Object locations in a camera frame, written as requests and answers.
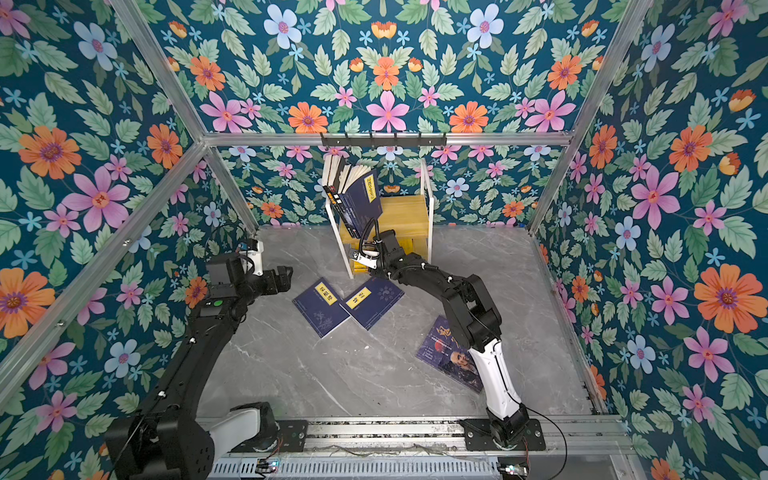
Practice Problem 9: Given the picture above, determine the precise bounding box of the navy book large yellow label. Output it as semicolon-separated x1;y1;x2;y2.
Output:
342;277;404;330

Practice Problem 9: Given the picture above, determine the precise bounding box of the navy book Yuewei label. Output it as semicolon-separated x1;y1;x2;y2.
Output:
342;170;383;239

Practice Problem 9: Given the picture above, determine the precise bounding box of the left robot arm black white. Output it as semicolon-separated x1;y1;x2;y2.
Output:
104;265;293;479

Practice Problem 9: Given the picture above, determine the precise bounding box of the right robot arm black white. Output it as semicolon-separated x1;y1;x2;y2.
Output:
355;230;530;449

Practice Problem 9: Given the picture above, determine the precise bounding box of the white metal wooden book shelf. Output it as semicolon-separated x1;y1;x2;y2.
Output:
325;155;435;278

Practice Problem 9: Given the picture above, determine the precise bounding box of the black Murphy's law book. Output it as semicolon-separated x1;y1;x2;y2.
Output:
321;155;340;206

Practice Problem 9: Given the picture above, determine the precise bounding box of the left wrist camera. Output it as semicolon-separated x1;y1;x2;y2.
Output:
206;239;264;287

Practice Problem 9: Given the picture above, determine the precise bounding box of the grey hook rail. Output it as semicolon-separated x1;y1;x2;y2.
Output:
320;133;448;148

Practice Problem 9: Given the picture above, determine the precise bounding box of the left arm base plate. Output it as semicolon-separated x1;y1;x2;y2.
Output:
231;420;309;454

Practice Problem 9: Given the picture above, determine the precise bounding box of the aluminium frame horizontal back bar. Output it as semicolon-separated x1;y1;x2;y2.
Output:
204;132;573;148

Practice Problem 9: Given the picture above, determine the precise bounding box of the aluminium frame left diagonal bar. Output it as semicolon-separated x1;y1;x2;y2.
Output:
1;141;207;410

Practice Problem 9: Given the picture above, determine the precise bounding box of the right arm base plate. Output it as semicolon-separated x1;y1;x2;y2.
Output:
459;419;546;452

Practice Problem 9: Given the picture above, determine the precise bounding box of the aluminium front rail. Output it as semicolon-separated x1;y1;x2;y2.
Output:
277;415;636;457

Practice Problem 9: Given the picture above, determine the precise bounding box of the aluminium frame corner post left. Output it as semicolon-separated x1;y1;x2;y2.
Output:
111;1;258;237

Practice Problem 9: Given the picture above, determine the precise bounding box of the aluminium frame corner post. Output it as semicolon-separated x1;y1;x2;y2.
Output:
111;1;258;237
528;0;653;236

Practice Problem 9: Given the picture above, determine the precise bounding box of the aluminium frame corner post right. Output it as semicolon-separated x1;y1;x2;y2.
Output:
528;0;653;236

